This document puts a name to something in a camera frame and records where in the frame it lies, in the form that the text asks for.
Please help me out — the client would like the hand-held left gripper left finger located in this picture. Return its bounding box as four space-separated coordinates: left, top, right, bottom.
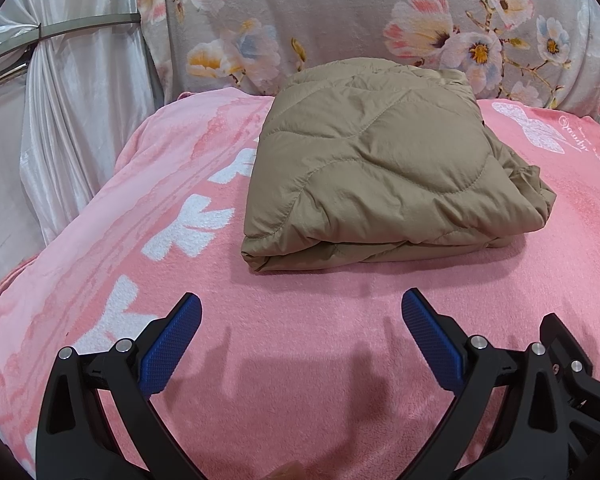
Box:
36 292 203 480

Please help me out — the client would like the olive quilted jacket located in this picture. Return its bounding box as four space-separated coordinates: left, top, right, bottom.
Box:
241 57 557 275

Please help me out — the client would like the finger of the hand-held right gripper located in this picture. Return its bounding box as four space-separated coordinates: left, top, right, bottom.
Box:
539 312 600 413

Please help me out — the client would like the grey floral blanket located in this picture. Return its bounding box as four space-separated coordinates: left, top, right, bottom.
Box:
137 0 600 133

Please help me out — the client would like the curved metal rail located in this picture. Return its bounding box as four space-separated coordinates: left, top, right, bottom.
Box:
0 14 142 88

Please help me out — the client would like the white satin curtain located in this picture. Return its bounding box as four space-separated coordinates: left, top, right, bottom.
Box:
0 0 166 291

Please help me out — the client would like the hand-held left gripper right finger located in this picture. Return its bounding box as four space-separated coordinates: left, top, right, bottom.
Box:
401 288 588 480

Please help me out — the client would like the pink printed blanket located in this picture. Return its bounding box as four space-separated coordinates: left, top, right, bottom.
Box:
0 87 600 480

